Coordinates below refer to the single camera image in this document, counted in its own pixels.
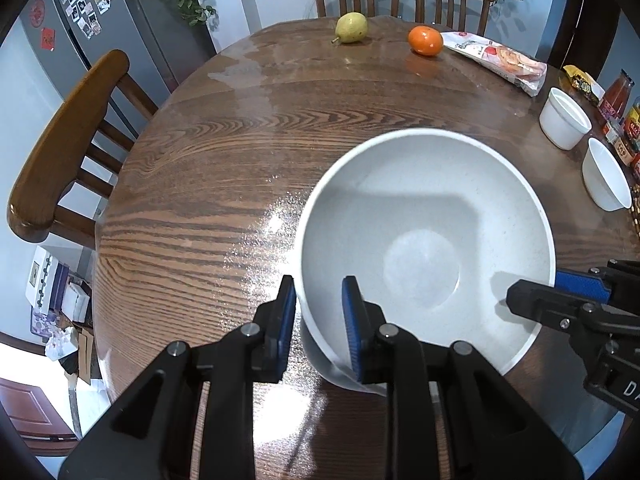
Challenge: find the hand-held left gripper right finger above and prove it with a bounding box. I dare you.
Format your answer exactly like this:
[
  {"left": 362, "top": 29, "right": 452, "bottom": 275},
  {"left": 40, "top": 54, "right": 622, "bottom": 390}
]
[{"left": 341, "top": 275, "right": 586, "bottom": 480}]

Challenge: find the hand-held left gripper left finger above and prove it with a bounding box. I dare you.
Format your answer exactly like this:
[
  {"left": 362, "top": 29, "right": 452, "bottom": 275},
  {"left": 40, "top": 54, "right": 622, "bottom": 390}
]
[{"left": 57, "top": 274, "right": 298, "bottom": 480}]

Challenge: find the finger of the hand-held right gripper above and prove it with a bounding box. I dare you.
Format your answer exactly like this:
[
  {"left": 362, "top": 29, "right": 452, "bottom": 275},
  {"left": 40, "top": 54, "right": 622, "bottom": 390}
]
[
  {"left": 506, "top": 279, "right": 608, "bottom": 333},
  {"left": 554, "top": 259, "right": 640, "bottom": 311}
]

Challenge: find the medium white bowl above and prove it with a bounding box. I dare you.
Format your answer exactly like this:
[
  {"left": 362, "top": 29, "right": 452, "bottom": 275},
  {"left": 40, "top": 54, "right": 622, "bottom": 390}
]
[{"left": 581, "top": 137, "right": 633, "bottom": 212}]

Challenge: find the large white bowl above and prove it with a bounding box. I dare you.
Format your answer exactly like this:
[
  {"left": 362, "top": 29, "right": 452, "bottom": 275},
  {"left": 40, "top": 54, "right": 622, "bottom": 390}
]
[{"left": 292, "top": 128, "right": 557, "bottom": 398}]

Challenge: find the white straight-sided ramekin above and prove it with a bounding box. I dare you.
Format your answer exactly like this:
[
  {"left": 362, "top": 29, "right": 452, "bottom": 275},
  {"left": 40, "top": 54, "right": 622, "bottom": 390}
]
[{"left": 538, "top": 87, "right": 593, "bottom": 151}]

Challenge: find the yellow snack packet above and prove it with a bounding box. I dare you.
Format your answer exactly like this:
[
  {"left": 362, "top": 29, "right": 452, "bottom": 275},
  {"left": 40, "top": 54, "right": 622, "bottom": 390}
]
[{"left": 562, "top": 64, "right": 606, "bottom": 101}]

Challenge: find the brown cardboard box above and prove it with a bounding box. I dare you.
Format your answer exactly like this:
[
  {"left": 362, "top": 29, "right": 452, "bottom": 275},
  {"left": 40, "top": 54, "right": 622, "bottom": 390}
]
[{"left": 75, "top": 327, "right": 97, "bottom": 386}]

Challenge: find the white snack bag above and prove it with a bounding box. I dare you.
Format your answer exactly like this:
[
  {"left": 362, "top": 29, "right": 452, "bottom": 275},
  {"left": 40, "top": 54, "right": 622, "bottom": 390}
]
[{"left": 440, "top": 31, "right": 548, "bottom": 97}]

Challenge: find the dark wooden door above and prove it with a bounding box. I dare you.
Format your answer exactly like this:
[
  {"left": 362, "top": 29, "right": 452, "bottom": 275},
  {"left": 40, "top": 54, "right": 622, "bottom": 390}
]
[{"left": 547, "top": 0, "right": 621, "bottom": 68}]

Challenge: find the orange fruit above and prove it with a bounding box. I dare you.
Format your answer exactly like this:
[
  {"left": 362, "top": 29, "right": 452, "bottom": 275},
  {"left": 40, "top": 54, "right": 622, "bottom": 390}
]
[{"left": 407, "top": 25, "right": 444, "bottom": 56}]

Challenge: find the green pear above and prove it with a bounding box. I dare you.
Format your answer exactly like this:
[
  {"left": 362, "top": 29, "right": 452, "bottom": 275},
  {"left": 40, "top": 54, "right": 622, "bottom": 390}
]
[{"left": 332, "top": 12, "right": 369, "bottom": 45}]

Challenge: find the grey fridge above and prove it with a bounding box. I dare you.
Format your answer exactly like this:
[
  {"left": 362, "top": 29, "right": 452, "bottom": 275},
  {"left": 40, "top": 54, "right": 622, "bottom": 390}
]
[{"left": 20, "top": 0, "right": 221, "bottom": 126}]

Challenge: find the group of fridge photo magnets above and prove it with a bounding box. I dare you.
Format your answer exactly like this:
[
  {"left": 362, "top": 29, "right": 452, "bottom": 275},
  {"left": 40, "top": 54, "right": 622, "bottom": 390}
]
[{"left": 57, "top": 0, "right": 118, "bottom": 41}]

